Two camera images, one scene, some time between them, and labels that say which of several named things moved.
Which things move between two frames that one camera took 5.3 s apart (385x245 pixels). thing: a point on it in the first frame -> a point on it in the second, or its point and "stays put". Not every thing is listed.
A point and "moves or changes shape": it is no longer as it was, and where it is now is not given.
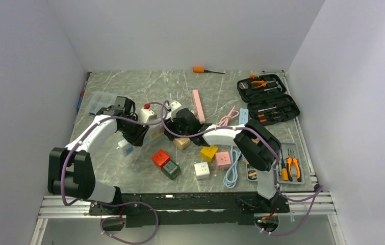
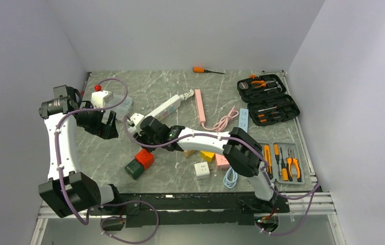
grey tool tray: (290, 171) stays put
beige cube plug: (181, 143) moves or changes shape
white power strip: (153, 131) moves or changes shape
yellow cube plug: (207, 153) stays put
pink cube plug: (223, 161) stays put
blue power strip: (244, 116) stays put
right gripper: (171, 125) -> (142, 138)
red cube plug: (160, 158) -> (146, 158)
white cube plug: (202, 170) stays put
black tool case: (268, 102) stays put
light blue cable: (230, 177) stays put
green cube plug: (171, 170) -> (134, 169)
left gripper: (136, 138) -> (106, 131)
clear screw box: (101, 99) moves or changes shape
